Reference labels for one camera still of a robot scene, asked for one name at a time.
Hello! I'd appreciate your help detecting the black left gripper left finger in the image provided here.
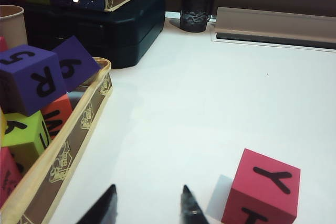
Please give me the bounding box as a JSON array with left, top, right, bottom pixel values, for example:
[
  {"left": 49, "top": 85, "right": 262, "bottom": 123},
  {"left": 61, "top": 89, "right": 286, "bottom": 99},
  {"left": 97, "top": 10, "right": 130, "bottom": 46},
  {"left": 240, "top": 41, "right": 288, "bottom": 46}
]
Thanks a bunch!
[{"left": 75, "top": 184, "right": 118, "bottom": 224}]

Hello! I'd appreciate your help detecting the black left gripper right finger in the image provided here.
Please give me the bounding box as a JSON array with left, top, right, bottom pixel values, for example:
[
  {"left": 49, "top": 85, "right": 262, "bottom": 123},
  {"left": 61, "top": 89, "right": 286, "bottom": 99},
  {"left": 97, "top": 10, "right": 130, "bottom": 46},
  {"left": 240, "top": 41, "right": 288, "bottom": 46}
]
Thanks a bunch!
[{"left": 179, "top": 184, "right": 210, "bottom": 224}]

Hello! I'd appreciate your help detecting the red foam block with T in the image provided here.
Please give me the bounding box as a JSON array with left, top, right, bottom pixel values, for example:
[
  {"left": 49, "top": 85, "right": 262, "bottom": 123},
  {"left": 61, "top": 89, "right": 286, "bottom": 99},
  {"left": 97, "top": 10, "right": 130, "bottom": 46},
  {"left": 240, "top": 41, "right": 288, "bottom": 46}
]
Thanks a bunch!
[{"left": 220, "top": 148, "right": 301, "bottom": 224}]

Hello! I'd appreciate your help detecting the beige patterned open cardboard box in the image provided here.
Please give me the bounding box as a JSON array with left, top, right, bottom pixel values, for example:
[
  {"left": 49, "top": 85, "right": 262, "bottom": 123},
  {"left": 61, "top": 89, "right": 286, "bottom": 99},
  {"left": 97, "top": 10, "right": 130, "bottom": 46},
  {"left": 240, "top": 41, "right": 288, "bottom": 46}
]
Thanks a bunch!
[{"left": 0, "top": 56, "right": 113, "bottom": 224}]

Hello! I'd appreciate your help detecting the red foam block with scribble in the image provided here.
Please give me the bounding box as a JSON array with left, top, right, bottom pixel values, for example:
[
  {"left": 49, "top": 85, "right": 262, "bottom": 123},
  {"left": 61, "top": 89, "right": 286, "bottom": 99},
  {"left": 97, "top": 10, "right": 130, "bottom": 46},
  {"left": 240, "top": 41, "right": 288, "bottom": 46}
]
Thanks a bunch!
[{"left": 0, "top": 146, "right": 23, "bottom": 205}]

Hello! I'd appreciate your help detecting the orange foam block with W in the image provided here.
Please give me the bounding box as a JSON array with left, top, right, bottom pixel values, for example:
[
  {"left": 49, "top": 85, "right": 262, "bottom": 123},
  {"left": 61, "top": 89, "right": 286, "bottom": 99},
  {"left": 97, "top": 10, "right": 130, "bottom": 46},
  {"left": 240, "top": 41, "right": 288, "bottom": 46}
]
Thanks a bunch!
[{"left": 40, "top": 93, "right": 74, "bottom": 141}]

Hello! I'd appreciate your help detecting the lime green block with 6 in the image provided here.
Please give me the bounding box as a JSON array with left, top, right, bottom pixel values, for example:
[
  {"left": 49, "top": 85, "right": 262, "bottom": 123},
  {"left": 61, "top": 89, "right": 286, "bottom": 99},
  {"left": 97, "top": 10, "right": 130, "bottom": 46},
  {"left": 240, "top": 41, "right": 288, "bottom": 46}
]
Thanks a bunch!
[{"left": 1, "top": 110, "right": 52, "bottom": 175}]

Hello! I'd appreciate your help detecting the purple foam block with 6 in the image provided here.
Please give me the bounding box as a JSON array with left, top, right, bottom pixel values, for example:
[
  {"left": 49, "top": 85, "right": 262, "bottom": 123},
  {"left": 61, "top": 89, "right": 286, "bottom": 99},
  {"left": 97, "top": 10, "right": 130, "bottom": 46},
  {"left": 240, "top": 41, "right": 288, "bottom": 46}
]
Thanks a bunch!
[{"left": 51, "top": 35, "right": 102, "bottom": 93}]

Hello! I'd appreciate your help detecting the purple foam block with R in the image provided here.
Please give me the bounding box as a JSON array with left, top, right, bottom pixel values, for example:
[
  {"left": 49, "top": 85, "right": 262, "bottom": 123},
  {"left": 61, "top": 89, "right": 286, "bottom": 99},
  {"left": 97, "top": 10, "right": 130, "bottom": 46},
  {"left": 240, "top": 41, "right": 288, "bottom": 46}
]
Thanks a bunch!
[{"left": 0, "top": 44, "right": 68, "bottom": 117}]

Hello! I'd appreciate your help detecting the dark blue plastic case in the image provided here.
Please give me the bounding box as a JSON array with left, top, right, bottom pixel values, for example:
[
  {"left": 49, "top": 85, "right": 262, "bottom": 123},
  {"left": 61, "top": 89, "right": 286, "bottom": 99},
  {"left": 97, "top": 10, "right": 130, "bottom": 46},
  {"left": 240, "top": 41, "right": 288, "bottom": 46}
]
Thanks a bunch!
[{"left": 23, "top": 0, "right": 166, "bottom": 69}]

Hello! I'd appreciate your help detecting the beige paper cup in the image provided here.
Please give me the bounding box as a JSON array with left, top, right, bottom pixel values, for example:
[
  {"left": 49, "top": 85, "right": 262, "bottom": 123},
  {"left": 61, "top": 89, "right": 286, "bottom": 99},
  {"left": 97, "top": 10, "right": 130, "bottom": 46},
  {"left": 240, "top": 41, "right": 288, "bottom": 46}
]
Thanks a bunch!
[{"left": 0, "top": 5, "right": 28, "bottom": 49}]

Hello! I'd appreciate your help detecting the black mug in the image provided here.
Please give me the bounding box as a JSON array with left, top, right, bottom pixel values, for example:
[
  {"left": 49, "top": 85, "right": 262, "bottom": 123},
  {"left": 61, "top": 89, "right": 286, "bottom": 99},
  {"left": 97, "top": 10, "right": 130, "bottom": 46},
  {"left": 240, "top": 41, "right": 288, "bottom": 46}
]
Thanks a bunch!
[{"left": 180, "top": 0, "right": 216, "bottom": 33}]

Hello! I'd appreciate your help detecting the beige cable tray cover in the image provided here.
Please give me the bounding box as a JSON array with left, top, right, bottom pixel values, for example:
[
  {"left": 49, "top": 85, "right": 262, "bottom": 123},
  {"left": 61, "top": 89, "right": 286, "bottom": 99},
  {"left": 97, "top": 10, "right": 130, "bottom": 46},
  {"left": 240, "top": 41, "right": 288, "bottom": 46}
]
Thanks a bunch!
[{"left": 209, "top": 6, "right": 336, "bottom": 51}]

